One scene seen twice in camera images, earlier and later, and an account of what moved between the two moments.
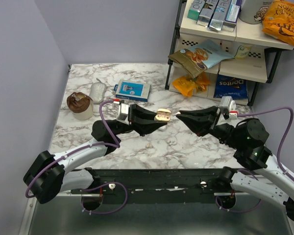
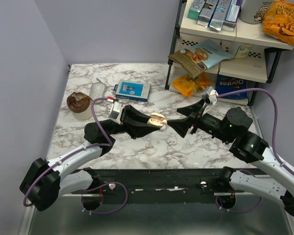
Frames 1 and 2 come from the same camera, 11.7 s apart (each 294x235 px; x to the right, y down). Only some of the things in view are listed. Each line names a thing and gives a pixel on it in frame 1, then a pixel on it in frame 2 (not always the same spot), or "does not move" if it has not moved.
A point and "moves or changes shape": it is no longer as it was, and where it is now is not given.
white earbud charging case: x=162 y=128 does not move
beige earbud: x=149 y=145 does not move
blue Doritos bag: x=229 y=86 does not move
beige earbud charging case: x=163 y=115 moves or changes shape
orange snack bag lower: x=188 y=86 does not move
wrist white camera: x=227 y=104 to x=211 y=95
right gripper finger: x=201 y=124 to x=180 y=126
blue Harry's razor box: x=134 y=90 does not move
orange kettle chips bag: x=281 y=20 does not move
